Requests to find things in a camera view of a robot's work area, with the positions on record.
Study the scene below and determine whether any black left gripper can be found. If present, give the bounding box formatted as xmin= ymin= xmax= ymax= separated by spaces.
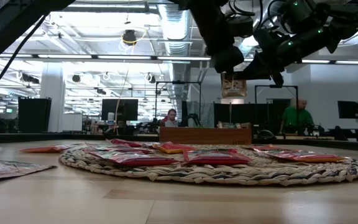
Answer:
xmin=203 ymin=15 xmax=255 ymax=74

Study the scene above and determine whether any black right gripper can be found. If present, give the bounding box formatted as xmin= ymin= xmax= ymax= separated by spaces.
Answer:
xmin=233 ymin=29 xmax=310 ymax=87

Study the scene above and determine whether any beige vanilla cinnamon tea bag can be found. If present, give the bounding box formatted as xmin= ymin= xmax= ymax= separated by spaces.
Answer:
xmin=0 ymin=159 xmax=58 ymax=183
xmin=221 ymin=73 xmax=248 ymax=98

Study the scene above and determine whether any orange foil tea bag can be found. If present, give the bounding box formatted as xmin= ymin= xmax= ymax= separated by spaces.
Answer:
xmin=244 ymin=144 xmax=287 ymax=152
xmin=19 ymin=144 xmax=83 ymax=154
xmin=261 ymin=149 xmax=346 ymax=164

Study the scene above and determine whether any brown wooden tea caddy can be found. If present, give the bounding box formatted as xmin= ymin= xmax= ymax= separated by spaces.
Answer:
xmin=159 ymin=123 xmax=253 ymax=146

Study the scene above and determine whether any dark partition screen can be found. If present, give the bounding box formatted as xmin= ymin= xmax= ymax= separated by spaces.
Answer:
xmin=213 ymin=102 xmax=282 ymax=126

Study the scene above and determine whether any grey curtain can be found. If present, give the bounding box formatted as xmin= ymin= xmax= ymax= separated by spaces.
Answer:
xmin=186 ymin=101 xmax=214 ymax=128

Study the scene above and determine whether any black computer monitor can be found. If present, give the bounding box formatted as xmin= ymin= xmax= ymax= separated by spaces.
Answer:
xmin=337 ymin=100 xmax=358 ymax=119
xmin=101 ymin=98 xmax=139 ymax=122

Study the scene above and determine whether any round woven straw placemat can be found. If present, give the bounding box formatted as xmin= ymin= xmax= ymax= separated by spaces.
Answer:
xmin=58 ymin=142 xmax=358 ymax=187

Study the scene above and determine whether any black desk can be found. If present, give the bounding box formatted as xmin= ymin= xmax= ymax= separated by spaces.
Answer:
xmin=328 ymin=126 xmax=358 ymax=142

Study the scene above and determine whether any tall black panel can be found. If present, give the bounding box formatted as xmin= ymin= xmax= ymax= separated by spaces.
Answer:
xmin=17 ymin=96 xmax=52 ymax=134

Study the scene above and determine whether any black metal frame stand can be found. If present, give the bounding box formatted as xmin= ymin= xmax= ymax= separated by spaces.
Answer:
xmin=155 ymin=80 xmax=202 ymax=121
xmin=254 ymin=83 xmax=300 ymax=134

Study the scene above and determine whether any silver ventilation duct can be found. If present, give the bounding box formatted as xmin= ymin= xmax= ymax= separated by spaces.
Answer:
xmin=158 ymin=2 xmax=198 ymax=94

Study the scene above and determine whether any black ceiling cord reel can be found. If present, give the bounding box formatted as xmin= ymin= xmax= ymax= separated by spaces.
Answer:
xmin=122 ymin=29 xmax=137 ymax=47

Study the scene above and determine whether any black aluminium rig frame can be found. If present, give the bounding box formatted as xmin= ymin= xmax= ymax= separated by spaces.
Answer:
xmin=0 ymin=132 xmax=358 ymax=153

